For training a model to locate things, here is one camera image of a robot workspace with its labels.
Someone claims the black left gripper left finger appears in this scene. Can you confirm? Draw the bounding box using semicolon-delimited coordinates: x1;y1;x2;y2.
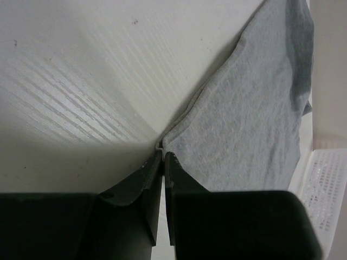
1;152;162;259

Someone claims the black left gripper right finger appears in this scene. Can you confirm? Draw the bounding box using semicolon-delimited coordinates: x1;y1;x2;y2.
164;153;323;259

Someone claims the grey tank top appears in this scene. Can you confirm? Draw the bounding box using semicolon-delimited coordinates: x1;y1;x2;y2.
158;1;314;191

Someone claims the white plastic basket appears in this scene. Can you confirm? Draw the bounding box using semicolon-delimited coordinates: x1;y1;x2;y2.
289;148;346;259

